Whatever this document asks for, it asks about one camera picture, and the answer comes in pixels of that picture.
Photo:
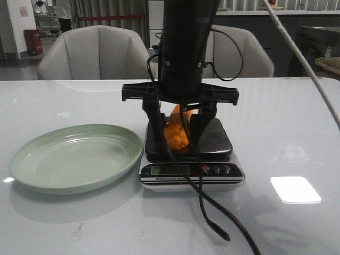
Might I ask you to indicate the beige cushion at right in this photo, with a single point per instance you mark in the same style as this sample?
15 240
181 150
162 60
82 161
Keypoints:
328 67

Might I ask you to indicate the yellow corn cob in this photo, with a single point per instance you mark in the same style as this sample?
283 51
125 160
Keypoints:
174 132

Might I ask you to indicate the white cabinet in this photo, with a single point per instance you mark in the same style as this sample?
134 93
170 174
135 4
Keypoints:
155 19

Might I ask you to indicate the grey counter with white top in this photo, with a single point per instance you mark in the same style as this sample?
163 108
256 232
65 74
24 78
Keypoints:
261 25

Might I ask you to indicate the left grey armchair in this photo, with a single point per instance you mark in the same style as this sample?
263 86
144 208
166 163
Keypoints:
97 52

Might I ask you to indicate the red trash bin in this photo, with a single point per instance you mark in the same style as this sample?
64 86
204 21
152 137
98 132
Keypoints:
33 42

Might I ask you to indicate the person in background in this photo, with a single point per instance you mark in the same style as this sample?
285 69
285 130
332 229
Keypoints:
64 14

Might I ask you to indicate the right grey armchair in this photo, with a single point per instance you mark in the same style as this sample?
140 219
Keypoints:
237 53

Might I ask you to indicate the fruit plate on counter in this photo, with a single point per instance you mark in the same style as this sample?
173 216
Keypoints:
272 4

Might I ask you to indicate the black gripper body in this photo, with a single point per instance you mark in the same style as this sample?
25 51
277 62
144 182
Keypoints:
180 82

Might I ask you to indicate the grey armchair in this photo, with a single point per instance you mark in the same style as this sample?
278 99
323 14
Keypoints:
237 53
97 52

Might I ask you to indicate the light green plate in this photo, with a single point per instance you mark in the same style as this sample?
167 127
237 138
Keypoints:
77 159

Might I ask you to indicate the dark appliance at right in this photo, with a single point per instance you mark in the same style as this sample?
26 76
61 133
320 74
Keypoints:
317 42

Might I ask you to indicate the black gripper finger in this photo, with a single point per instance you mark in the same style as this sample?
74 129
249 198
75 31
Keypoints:
199 122
156 120

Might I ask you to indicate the black silver kitchen scale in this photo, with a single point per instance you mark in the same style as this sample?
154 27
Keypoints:
219 167

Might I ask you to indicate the red barrier tape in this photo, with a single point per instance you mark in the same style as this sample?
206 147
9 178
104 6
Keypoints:
110 18

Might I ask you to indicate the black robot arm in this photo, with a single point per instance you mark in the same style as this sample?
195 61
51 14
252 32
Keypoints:
186 27

